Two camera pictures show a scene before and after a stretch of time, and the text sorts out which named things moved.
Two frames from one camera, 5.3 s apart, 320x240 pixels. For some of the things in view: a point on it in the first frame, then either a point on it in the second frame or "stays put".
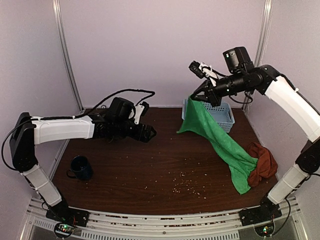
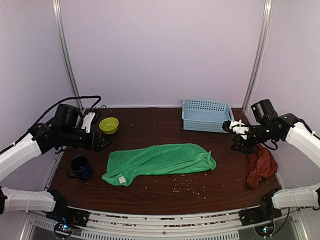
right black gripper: [211, 94] → [244, 147]
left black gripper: [145, 137] → [96, 146]
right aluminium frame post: [262, 40] stays put
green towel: [200, 115] → [124, 163]
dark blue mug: [80, 168] stays put
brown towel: [266, 166] stays put
